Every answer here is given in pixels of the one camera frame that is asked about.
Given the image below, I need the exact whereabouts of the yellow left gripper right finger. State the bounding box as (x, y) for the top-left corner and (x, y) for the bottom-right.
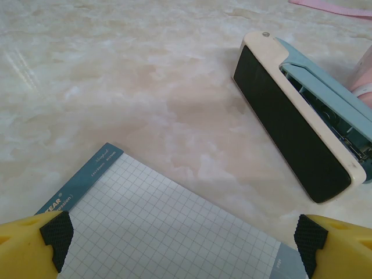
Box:
(294, 214), (372, 279)

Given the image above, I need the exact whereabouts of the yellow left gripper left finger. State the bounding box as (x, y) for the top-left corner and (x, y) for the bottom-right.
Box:
(0, 210), (74, 279)

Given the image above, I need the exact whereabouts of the blue and cream stapler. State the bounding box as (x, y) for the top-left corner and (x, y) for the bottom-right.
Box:
(232, 31), (372, 205)

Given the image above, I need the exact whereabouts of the pink student backpack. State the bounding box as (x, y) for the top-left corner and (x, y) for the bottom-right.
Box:
(287, 0), (372, 20)

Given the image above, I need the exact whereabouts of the grid notepad with blue header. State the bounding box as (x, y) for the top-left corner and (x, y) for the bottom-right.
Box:
(34, 142), (309, 279)

